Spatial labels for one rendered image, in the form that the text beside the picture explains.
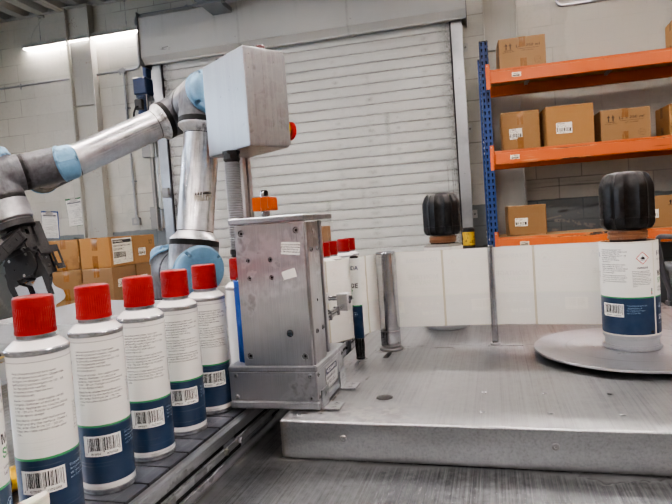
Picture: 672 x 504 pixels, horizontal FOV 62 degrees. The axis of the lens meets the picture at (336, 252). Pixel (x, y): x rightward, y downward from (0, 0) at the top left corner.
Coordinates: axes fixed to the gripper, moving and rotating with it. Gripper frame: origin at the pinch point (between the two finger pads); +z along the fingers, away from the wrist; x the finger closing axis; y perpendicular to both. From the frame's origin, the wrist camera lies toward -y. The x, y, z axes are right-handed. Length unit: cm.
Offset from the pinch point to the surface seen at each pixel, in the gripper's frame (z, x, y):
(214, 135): -22.5, -41.8, 13.8
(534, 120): -30, -180, 386
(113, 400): 15, -42, -48
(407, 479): 37, -63, -35
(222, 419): 24, -42, -29
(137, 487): 24, -40, -48
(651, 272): 31, -105, -3
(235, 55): -33, -54, 7
